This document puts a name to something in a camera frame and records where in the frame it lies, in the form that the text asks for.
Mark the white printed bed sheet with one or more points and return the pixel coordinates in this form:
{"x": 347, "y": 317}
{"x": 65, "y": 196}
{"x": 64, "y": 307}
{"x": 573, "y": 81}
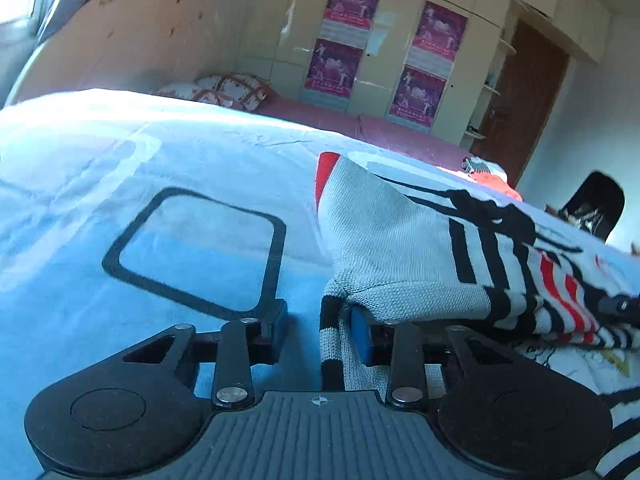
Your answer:
{"x": 200, "y": 160}

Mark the orange cloth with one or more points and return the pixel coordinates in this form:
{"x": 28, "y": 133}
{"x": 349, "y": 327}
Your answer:
{"x": 495, "y": 185}

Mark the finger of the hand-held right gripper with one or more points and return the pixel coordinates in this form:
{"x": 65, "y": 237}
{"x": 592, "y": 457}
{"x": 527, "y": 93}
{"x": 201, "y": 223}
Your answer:
{"x": 620, "y": 305}

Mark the white brown patterned pillow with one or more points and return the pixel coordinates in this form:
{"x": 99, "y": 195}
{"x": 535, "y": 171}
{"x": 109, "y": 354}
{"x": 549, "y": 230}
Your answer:
{"x": 235, "y": 90}
{"x": 180, "y": 91}

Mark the cream corner shelf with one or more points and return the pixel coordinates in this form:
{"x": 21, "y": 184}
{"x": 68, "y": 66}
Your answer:
{"x": 507, "y": 45}

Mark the black chair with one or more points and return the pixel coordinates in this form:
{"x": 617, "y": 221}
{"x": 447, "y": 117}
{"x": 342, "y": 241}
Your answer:
{"x": 600, "y": 195}

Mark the grey white striped garment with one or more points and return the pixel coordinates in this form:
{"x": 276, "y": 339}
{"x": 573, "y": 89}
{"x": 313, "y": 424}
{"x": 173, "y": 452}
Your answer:
{"x": 477, "y": 164}

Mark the striped knit sweater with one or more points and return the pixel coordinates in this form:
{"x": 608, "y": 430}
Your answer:
{"x": 400, "y": 240}

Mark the brown wooden door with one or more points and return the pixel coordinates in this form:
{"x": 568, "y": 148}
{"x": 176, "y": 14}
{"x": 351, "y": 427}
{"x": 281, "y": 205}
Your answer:
{"x": 525, "y": 100}

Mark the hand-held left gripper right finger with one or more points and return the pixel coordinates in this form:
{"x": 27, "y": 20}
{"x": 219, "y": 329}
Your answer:
{"x": 361, "y": 335}

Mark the cream rounded headboard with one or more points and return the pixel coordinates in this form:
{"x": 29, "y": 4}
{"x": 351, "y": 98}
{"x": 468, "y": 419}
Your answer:
{"x": 150, "y": 35}

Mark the purple wall poster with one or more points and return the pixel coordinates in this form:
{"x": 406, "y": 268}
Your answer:
{"x": 440, "y": 30}
{"x": 332, "y": 67}
{"x": 352, "y": 2}
{"x": 417, "y": 95}

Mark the white printed garment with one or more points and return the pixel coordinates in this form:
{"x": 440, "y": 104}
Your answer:
{"x": 565, "y": 365}

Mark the cream wardrobe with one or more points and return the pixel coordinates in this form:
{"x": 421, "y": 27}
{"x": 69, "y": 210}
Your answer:
{"x": 395, "y": 50}

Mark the pink bedspread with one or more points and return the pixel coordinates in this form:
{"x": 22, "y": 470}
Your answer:
{"x": 350, "y": 125}

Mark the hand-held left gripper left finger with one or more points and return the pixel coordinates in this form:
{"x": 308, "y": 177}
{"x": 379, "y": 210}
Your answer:
{"x": 272, "y": 330}

